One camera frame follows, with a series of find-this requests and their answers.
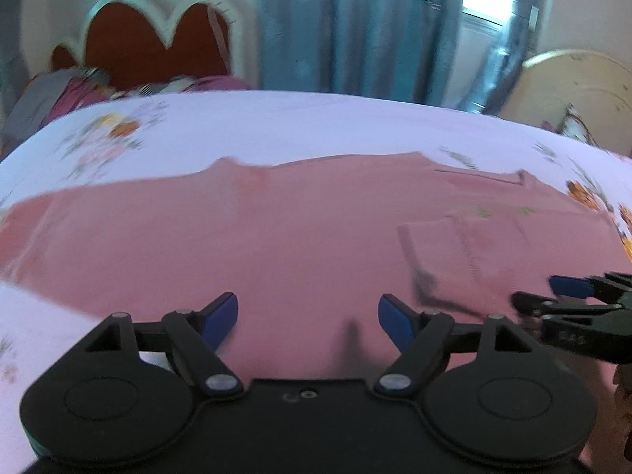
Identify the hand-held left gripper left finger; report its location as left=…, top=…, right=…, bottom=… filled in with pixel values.
left=81, top=292, right=244, bottom=399

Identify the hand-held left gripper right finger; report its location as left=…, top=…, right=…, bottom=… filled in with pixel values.
left=374, top=293, right=542, bottom=399

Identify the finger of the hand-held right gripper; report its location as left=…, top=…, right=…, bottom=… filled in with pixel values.
left=511, top=292, right=632, bottom=362
left=549, top=271, right=632, bottom=306

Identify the pink garment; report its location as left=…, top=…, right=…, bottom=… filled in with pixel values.
left=0, top=153, right=627, bottom=387

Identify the cream round footboard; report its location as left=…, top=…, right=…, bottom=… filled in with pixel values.
left=501, top=49, right=632, bottom=158

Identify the floral bedsheet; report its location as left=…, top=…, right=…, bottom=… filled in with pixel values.
left=0, top=88, right=632, bottom=474

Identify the blue curtain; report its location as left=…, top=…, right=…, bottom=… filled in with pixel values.
left=254, top=0, right=467, bottom=107
left=471, top=0, right=551, bottom=117

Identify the pile of bedding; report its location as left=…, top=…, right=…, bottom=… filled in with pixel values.
left=0, top=66, right=250, bottom=153

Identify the red headboard with white frame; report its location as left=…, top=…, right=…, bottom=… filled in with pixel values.
left=49, top=0, right=248, bottom=96

